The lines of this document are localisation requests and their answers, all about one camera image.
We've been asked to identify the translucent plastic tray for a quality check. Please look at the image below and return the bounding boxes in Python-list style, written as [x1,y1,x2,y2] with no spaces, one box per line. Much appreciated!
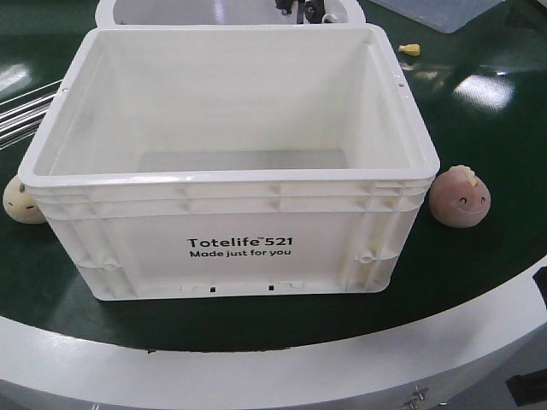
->
[373,0,501,34]

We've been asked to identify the black device in rear tote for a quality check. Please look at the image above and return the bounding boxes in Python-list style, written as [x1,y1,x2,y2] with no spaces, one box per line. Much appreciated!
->
[274,0,338,24]

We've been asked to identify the white round table rim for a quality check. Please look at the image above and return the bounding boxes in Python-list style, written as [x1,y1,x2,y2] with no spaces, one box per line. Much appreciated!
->
[1,261,546,409]

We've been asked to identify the cream round plush toy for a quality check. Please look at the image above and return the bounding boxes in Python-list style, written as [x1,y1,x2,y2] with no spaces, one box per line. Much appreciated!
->
[3,175,46,225]

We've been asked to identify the metal rods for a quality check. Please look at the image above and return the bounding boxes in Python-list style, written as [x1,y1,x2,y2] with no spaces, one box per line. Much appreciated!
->
[1,79,62,149]

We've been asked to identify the white plastic Totelife tote box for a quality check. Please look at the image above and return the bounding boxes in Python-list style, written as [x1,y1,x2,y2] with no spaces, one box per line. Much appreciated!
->
[19,25,439,301]

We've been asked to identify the small yellow cone toy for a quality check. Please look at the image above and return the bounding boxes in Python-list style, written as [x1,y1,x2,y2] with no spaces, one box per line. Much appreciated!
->
[397,44,421,57]

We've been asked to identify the pink smiling plush toy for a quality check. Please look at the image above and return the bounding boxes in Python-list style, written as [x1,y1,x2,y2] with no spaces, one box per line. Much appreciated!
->
[428,165,491,228]

